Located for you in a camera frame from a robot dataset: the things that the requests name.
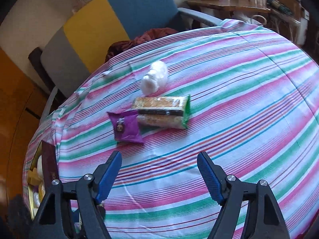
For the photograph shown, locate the wooden side desk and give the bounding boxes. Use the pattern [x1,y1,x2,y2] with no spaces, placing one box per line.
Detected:
[186,0,271,14]

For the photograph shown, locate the gold metal tin box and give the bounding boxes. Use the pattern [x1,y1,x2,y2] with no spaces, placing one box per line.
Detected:
[27,141,59,219]

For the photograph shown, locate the cracker packet green ends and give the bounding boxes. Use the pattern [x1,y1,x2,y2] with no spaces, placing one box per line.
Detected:
[131,95,190,129]

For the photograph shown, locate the white plastic wrapped ball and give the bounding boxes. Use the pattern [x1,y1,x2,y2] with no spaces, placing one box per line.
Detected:
[140,61,168,96]

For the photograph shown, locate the striped tablecloth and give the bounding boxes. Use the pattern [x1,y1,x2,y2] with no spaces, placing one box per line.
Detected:
[24,20,318,238]

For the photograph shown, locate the purple snack packet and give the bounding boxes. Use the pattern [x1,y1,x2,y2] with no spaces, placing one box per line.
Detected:
[108,110,143,144]

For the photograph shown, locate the wooden wardrobe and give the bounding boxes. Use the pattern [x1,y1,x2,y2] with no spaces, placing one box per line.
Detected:
[1,50,48,205]

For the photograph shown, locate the grey yellow blue chair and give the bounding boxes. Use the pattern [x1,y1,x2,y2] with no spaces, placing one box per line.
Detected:
[28,0,221,119]

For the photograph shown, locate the dark red cloth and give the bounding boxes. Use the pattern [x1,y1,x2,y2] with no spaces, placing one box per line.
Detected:
[104,27,178,63]

